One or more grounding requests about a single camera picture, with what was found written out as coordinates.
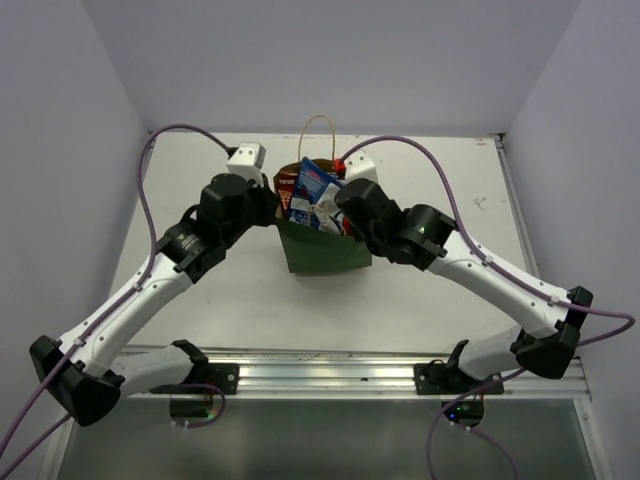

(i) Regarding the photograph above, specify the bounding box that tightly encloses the green brown paper bag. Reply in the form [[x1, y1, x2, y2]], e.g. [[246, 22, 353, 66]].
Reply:
[[272, 114, 374, 275]]

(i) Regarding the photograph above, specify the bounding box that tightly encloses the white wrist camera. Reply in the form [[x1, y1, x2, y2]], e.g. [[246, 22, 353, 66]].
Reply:
[[227, 143, 266, 188], [333, 150, 379, 185]]

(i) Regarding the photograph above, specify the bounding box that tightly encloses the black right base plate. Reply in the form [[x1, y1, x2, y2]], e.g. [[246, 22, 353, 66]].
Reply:
[[413, 360, 504, 396]]

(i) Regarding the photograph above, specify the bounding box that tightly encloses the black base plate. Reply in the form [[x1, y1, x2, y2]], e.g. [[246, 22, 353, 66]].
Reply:
[[413, 360, 504, 396], [202, 363, 240, 395]]

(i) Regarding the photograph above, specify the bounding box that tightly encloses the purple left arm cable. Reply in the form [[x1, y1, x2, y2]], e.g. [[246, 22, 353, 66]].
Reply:
[[0, 123, 239, 459]]

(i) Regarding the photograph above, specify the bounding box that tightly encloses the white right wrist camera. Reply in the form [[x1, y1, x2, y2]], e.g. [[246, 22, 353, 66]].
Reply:
[[333, 150, 379, 185]]

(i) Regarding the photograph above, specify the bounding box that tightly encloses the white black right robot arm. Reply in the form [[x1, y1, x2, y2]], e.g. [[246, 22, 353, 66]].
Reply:
[[335, 179, 593, 392]]

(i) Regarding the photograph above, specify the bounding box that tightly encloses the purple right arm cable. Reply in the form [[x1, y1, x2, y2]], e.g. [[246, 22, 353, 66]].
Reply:
[[349, 135, 637, 480]]

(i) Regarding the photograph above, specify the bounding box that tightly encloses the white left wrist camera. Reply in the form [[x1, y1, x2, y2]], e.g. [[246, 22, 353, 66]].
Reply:
[[227, 143, 266, 188]]

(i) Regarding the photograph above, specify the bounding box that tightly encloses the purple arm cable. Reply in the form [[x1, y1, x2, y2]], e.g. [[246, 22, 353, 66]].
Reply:
[[0, 123, 239, 459], [349, 135, 637, 480]]

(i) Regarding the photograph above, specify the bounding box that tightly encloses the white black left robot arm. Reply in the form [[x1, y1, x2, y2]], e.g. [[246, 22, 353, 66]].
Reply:
[[29, 173, 279, 426]]

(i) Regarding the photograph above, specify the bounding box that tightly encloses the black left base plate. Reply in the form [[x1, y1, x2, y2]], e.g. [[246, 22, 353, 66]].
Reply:
[[202, 363, 240, 395]]

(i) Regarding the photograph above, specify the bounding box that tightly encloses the orange red Doritos bag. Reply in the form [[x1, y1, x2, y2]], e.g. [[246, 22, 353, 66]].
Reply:
[[274, 159, 339, 221]]

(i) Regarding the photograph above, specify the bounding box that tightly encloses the aluminium rail frame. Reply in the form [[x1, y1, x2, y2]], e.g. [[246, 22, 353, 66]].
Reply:
[[38, 130, 616, 480]]

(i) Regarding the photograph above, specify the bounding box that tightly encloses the blue snack bag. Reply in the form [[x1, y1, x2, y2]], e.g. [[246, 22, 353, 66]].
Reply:
[[286, 157, 346, 236]]

